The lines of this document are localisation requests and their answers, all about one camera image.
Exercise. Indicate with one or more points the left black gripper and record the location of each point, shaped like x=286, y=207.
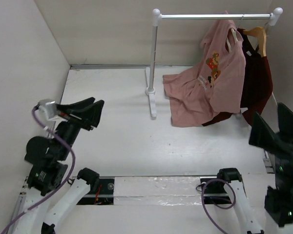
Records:
x=83, y=112

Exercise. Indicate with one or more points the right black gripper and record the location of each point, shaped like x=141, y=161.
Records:
x=291, y=126

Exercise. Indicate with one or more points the pink t shirt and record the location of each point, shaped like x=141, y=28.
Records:
x=214, y=85

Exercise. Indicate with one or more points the cream plastic hanger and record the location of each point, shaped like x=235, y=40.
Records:
x=234, y=39

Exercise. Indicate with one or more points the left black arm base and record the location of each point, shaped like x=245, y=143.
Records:
x=103, y=195

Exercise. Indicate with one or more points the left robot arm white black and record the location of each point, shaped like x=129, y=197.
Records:
x=53, y=161

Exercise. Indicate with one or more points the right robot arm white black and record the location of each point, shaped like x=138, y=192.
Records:
x=266, y=207

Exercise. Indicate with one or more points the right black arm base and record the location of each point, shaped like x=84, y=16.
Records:
x=223, y=188

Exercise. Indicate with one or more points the dark red t shirt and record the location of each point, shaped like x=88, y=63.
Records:
x=258, y=85

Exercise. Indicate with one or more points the wooden hanger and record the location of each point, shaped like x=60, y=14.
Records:
x=260, y=34

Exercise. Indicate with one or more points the metal clothes rack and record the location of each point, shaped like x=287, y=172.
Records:
x=176, y=41

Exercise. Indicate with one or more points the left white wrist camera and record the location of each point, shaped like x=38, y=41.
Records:
x=51, y=110

